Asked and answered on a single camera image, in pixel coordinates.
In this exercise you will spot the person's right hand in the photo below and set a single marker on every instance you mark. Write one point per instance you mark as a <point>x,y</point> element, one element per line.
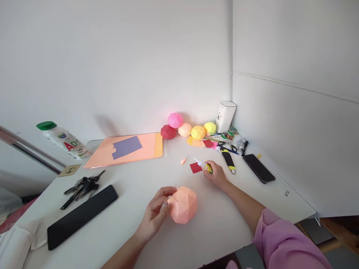
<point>218,176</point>

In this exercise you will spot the person's left hand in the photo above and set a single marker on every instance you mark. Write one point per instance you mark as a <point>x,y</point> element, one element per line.
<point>150,218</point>

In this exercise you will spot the person's left thumb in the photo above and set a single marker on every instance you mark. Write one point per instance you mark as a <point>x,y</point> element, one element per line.
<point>166,208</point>

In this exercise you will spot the person's left index finger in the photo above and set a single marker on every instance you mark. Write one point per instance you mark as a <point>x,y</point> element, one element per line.
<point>165,190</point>

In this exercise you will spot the person's left fingers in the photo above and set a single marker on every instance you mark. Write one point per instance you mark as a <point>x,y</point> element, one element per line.
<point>154,206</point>

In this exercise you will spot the person's right fingers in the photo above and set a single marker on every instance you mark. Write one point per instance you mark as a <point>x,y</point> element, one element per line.
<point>214,166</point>

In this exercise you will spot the small glue bottle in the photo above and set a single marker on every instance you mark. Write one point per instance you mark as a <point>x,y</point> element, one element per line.
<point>204,165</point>

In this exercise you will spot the large peach paper polyhedron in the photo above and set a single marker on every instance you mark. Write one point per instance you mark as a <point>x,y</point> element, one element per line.
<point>185,206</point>

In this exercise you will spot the yellow black utility knife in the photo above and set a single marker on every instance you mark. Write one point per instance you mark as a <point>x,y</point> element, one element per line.
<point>228,161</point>

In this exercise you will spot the red paper square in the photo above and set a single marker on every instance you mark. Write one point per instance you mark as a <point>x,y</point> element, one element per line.
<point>194,169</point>

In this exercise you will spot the pink paper scrap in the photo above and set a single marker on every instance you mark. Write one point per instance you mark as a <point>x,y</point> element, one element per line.
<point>214,145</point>

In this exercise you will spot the blue pen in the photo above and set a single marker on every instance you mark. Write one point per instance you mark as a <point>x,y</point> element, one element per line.
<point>231,151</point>

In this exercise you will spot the dark red paper scrap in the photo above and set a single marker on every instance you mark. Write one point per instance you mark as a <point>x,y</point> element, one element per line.
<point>208,143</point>

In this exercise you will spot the yellow pencil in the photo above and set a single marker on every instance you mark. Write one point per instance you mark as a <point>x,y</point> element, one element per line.
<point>212,139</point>

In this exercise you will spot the orange paper scraps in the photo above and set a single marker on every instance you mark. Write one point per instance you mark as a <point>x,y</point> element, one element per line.
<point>196,142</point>

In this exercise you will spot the small peach paper scrap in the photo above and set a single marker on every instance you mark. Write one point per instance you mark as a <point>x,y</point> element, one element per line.
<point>183,161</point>

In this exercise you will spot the small silver object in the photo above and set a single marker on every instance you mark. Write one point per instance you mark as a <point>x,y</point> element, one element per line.
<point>240,143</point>

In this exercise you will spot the black marker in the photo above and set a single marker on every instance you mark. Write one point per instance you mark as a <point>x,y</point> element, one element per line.
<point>245,147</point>

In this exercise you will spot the lime yellow paper ball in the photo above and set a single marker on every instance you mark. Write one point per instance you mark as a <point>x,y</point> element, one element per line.
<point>209,128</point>

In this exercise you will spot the small green object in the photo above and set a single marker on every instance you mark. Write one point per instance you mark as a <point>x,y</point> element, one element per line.
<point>232,130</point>

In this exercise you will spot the black smartphone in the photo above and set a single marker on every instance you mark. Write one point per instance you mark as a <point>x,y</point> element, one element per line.
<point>258,168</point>

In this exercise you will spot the yellow paper sheet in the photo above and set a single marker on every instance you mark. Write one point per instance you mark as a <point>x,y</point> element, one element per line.
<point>158,145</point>

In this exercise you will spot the small peach paper ball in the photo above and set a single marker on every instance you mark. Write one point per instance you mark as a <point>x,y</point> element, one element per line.
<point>184,129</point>

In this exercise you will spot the stack of peach paper sheets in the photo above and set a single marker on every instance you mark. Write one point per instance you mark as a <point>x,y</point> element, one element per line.
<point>131,155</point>

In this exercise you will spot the white rounded box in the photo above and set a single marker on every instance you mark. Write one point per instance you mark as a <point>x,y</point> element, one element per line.
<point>225,117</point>

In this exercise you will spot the red paper ball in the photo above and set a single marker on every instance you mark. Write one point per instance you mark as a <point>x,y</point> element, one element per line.
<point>168,132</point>

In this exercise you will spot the purple paper piece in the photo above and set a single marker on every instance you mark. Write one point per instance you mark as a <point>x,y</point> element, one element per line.
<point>126,147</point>

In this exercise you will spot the pink paper ball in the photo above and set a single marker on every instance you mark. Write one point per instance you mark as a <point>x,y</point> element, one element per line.
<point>175,119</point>

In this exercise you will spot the long black tablet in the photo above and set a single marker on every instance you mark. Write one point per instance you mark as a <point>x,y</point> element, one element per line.
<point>81,217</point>

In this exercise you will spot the bunch of black keys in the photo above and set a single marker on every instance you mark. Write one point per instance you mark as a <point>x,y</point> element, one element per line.
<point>81,187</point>

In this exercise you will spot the person's body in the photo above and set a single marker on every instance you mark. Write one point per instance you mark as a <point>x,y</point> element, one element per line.
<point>231,265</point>

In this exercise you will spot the wooden tag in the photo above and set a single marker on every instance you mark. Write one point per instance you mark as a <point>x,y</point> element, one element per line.
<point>69,170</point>

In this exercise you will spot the plastic bottle with green cap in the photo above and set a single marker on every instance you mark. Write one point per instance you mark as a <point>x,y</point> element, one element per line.
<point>66,141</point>

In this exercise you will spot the wooden furniture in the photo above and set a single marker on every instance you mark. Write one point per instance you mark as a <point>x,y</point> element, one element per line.
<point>336,232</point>

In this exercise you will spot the white cloth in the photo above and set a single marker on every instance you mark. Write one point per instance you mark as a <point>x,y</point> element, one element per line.
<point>16,241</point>

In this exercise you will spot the metal rail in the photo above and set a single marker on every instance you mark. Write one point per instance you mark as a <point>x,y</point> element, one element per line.
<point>31,150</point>

